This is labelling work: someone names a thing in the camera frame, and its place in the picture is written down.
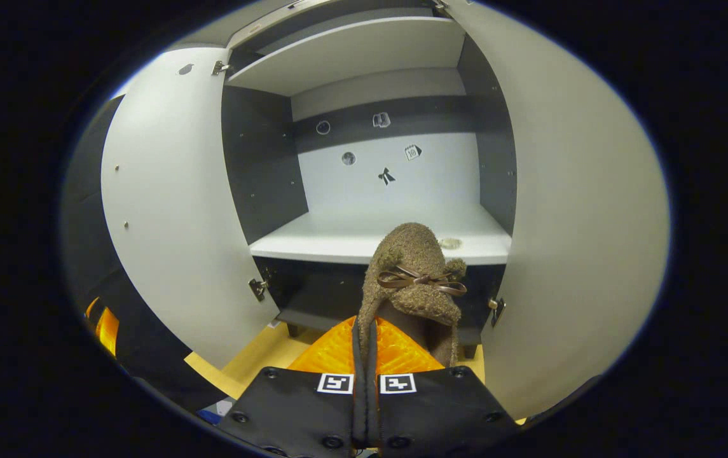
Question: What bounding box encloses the brown fuzzy shoe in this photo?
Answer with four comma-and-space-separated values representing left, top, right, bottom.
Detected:
357, 223, 468, 370

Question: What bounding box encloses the grey shoe cabinet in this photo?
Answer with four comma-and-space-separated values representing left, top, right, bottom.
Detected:
221, 0, 518, 360

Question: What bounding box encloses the grey shoe cabinet door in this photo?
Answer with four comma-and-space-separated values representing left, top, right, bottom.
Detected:
101, 48, 280, 370
446, 0, 671, 420

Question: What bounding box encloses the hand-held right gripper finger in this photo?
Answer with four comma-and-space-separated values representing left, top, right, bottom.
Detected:
366, 316, 520, 458
219, 316, 366, 458

